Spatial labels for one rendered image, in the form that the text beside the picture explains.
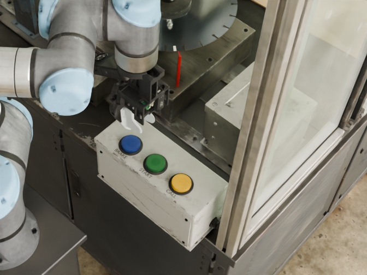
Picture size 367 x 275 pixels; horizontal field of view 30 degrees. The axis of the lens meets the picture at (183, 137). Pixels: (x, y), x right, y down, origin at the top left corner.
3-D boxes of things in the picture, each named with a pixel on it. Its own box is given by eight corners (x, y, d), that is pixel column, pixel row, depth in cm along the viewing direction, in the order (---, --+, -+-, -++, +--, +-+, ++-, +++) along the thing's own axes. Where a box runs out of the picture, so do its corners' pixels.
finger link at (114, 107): (115, 127, 132) (114, 97, 124) (110, 123, 132) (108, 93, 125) (132, 113, 134) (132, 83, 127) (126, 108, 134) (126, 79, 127)
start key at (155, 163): (169, 167, 141) (169, 161, 140) (155, 178, 139) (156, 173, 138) (154, 155, 143) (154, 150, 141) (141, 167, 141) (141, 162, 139)
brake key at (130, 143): (144, 148, 144) (144, 142, 142) (131, 159, 142) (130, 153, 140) (130, 137, 145) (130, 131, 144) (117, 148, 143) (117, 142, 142)
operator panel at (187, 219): (222, 219, 151) (229, 183, 139) (189, 252, 145) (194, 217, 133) (129, 148, 161) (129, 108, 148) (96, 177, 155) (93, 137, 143)
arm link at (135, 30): (109, -26, 110) (162, -23, 110) (111, 24, 119) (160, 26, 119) (106, 9, 105) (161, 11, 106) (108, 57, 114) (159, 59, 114)
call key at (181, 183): (194, 186, 139) (195, 181, 137) (181, 199, 137) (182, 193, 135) (179, 175, 140) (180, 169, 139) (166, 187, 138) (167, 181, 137)
